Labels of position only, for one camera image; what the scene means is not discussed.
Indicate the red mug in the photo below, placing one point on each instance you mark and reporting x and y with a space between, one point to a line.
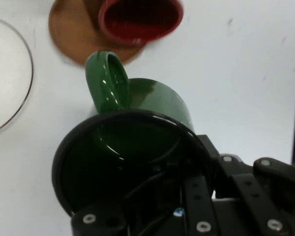
142 17

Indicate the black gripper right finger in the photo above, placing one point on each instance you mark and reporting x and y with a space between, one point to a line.
273 186

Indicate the wooden mug tree stand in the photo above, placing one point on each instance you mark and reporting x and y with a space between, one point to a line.
71 37

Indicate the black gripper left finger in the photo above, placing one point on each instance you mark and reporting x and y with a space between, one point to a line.
199 209

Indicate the white plate with black rim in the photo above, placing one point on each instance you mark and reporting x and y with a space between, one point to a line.
5 73

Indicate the green enamel mug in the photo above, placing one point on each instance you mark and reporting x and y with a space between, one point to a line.
157 98

